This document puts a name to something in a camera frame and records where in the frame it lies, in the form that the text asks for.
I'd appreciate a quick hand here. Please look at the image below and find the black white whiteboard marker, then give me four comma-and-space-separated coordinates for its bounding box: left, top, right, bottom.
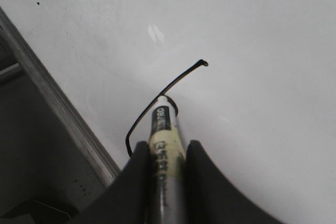
148, 95, 187, 223

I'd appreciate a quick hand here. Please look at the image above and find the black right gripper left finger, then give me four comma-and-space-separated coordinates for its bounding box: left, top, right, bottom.
70, 141, 151, 223

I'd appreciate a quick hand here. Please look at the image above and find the white whiteboard with metal frame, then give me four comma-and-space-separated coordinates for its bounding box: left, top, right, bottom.
1, 0, 335, 223

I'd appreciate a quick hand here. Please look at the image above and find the grey base unit with slots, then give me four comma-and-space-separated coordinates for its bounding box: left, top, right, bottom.
1, 20, 119, 223

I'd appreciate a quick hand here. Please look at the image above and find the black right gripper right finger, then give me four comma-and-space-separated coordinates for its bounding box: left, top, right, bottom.
186, 140, 281, 223

